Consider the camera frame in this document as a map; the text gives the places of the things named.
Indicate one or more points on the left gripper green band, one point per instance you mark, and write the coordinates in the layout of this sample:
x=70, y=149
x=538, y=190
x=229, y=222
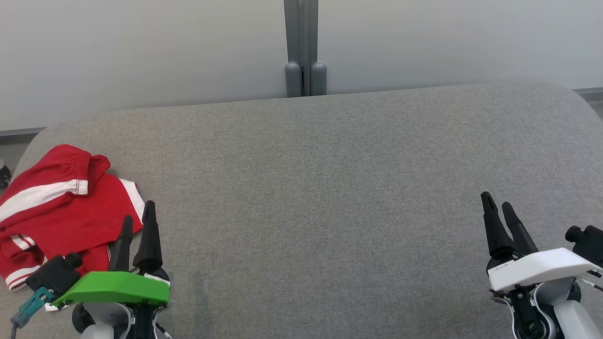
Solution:
x=118, y=288

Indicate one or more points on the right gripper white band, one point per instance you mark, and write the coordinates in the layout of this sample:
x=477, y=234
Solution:
x=537, y=268

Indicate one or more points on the red white numbered jersey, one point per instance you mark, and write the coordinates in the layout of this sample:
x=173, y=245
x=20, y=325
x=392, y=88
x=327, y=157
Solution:
x=94, y=212

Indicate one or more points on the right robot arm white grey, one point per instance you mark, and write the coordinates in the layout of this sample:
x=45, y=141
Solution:
x=556, y=310

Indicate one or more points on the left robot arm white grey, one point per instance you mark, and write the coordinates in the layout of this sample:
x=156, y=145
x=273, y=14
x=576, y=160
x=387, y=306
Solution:
x=106, y=320

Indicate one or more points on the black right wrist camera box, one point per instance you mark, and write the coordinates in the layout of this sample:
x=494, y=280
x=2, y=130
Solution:
x=589, y=242

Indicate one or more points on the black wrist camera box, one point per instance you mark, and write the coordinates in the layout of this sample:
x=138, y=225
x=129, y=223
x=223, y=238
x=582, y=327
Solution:
x=54, y=275
x=589, y=242

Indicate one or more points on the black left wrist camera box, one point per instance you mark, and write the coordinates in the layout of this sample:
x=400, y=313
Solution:
x=54, y=275

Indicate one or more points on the grey wall baseboard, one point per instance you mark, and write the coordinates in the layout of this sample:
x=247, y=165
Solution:
x=591, y=94
x=19, y=134

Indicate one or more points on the grey partition post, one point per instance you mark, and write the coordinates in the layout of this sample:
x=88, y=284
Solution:
x=305, y=47

